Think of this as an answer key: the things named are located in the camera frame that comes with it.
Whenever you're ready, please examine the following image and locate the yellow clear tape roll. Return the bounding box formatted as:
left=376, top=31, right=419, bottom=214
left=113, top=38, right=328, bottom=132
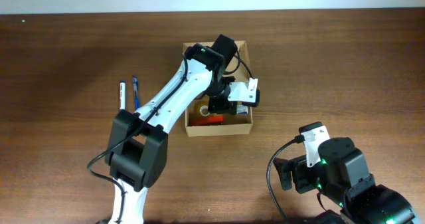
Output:
left=194, top=100, right=210, bottom=118

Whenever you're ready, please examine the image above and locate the orange highlighter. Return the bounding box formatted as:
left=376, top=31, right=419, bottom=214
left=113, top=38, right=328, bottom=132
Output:
left=190, top=116, right=224, bottom=126

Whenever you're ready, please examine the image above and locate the brown cardboard box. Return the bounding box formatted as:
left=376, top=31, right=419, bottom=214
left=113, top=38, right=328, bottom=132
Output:
left=185, top=41, right=258, bottom=137

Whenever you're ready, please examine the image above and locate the small white eraser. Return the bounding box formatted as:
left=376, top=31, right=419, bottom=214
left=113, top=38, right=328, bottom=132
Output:
left=236, top=104, right=249, bottom=114

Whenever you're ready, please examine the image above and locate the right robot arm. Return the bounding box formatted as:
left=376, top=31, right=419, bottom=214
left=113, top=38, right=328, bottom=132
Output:
left=268, top=138, right=420, bottom=224

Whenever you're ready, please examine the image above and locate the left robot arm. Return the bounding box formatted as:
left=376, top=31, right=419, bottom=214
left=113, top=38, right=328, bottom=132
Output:
left=104, top=35, right=238, bottom=223

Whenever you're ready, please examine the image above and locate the blue ballpoint pen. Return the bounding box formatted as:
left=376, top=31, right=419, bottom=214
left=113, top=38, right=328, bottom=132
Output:
left=132, top=76, right=140, bottom=110

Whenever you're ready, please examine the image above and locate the blue white marker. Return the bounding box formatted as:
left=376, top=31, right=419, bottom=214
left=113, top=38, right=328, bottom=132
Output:
left=120, top=81, right=126, bottom=110

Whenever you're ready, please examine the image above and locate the black right camera cable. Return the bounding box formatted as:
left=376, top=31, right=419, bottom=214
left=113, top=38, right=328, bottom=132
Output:
left=266, top=134, right=305, bottom=223

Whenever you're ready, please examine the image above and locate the black camera cable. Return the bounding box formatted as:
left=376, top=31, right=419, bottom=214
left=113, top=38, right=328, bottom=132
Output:
left=86, top=49, right=255, bottom=224
left=266, top=134, right=305, bottom=223

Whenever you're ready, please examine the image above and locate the black left camera cable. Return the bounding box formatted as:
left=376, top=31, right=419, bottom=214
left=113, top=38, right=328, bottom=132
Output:
left=86, top=49, right=255, bottom=224

